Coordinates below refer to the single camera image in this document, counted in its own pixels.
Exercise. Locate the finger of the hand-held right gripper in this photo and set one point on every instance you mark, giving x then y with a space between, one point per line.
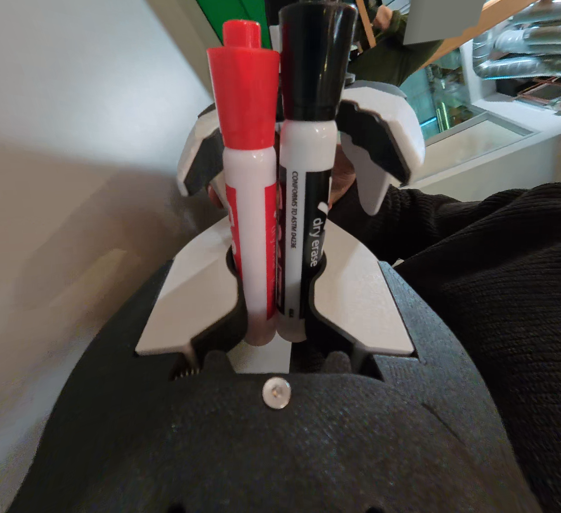
195 149
403 127

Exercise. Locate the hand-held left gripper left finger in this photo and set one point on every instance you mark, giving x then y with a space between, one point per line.
197 298

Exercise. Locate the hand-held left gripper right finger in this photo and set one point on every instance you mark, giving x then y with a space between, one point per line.
363 302

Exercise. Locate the red dry erase marker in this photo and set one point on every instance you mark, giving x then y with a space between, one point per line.
245 97

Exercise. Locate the black dry erase marker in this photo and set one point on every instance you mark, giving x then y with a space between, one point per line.
313 62

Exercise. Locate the person's right hand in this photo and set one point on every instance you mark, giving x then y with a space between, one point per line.
344 175

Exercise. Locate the white ledge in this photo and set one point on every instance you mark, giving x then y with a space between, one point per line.
473 145

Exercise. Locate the silver ventilation ducts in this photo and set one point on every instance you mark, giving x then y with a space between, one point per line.
517 48

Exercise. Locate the wooden beam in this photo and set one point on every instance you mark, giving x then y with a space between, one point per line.
504 0

